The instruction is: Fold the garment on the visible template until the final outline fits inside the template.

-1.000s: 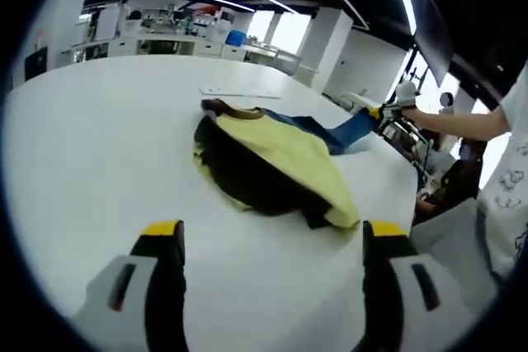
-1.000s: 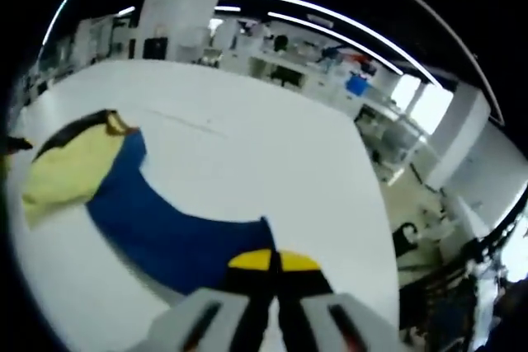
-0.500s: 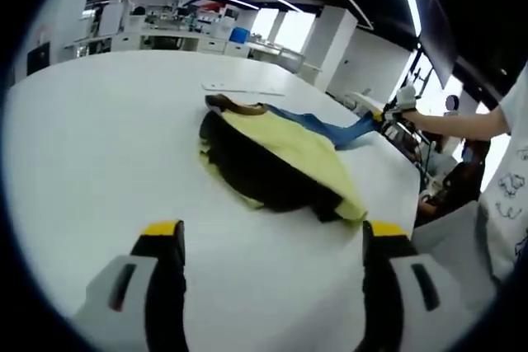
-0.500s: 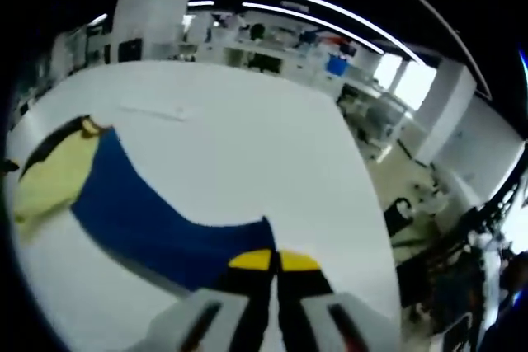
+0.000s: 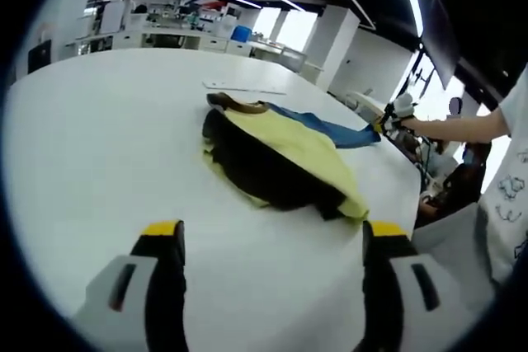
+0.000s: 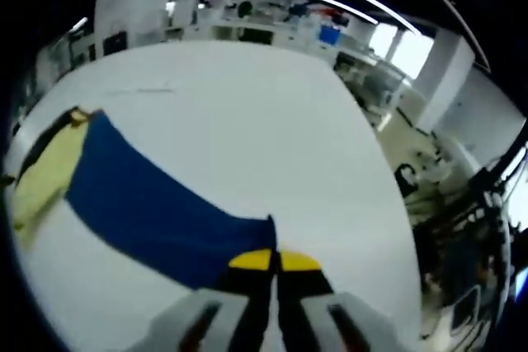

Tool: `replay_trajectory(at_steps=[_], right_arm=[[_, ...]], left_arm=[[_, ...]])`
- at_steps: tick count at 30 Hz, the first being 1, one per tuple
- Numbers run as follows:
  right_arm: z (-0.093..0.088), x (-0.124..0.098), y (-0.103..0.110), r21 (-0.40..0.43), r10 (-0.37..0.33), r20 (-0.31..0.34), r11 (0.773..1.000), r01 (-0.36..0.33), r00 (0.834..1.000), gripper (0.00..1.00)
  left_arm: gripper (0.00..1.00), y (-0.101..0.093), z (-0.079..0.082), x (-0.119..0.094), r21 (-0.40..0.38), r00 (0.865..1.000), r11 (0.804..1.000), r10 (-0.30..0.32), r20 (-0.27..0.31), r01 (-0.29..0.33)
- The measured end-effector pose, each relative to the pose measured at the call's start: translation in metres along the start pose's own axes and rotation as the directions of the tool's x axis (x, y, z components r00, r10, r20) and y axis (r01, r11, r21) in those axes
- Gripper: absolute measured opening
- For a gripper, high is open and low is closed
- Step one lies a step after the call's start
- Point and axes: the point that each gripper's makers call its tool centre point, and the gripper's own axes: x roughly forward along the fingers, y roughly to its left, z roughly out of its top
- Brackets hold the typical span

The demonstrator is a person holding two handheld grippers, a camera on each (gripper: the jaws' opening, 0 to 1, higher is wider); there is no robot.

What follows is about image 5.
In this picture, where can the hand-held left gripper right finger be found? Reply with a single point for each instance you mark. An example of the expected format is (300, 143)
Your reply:
(408, 286)

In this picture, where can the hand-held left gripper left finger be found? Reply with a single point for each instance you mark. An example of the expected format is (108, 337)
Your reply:
(132, 286)

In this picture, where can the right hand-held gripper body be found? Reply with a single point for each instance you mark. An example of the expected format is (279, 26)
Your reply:
(402, 105)

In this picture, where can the yellow-green colour-block garment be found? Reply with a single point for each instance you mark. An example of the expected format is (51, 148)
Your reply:
(288, 137)

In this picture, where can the person's right hand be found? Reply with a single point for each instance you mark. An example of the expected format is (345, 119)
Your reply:
(412, 125)

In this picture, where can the black tripod stand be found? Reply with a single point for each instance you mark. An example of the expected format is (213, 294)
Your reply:
(412, 80)

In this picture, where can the dark hanging monitor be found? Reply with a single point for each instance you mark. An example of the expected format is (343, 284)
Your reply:
(443, 38)

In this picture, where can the operator in white shirt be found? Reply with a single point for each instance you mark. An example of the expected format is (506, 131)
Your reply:
(507, 187)

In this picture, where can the white table socket panel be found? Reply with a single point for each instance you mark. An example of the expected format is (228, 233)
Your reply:
(243, 87)

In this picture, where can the blue bin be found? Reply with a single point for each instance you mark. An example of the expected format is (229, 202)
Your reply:
(241, 34)

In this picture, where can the white workbench row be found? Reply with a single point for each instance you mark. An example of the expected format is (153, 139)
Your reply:
(165, 26)

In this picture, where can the black cabinet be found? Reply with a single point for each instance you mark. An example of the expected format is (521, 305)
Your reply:
(39, 57)

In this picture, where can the white frame table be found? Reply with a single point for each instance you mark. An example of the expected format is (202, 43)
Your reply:
(280, 55)

